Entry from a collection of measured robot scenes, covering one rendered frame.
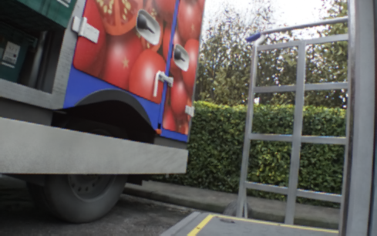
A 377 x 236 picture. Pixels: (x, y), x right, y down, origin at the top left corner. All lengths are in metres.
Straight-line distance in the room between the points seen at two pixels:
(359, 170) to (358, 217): 0.08
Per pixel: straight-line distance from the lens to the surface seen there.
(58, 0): 1.26
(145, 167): 1.98
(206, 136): 3.23
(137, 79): 1.81
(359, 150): 0.54
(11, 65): 1.42
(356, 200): 0.54
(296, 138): 1.41
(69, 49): 1.41
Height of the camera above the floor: 0.47
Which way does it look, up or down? 8 degrees up
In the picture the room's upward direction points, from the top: 7 degrees clockwise
